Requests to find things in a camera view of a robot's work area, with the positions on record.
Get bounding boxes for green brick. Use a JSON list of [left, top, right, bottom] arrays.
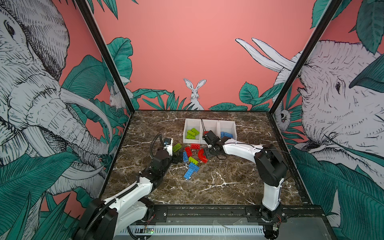
[[186, 131, 196, 140], [189, 157, 199, 166], [173, 144, 183, 153], [191, 128, 200, 135]]

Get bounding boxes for blue brick bottom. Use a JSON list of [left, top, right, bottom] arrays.
[[221, 132, 233, 139]]

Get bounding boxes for red arch piece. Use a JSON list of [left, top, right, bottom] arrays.
[[198, 149, 208, 164]]

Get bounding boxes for green brick bottom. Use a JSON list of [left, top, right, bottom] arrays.
[[186, 131, 196, 140]]

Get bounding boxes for white three-compartment bin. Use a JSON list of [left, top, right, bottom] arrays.
[[182, 118, 238, 147]]

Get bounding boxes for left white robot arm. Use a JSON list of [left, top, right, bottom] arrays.
[[72, 148, 183, 240]]

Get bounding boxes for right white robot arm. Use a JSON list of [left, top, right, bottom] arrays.
[[203, 131, 288, 223]]

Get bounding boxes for red brick by arch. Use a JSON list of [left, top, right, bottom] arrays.
[[185, 147, 193, 158]]

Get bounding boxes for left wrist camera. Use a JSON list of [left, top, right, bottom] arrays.
[[163, 138, 173, 157]]

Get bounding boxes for left camera black cable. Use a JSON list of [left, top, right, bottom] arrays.
[[149, 133, 165, 158]]

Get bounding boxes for white slotted cable duct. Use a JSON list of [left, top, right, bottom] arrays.
[[129, 225, 265, 236]]

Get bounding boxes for black mounting rail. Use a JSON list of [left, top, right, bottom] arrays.
[[128, 205, 326, 225]]

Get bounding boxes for left black frame post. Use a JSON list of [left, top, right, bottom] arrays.
[[75, 0, 135, 115]]

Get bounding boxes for black frame post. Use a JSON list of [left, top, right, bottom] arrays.
[[269, 0, 343, 115], [75, 0, 135, 115]]

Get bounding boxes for right black frame post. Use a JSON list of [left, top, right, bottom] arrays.
[[269, 0, 343, 115]]

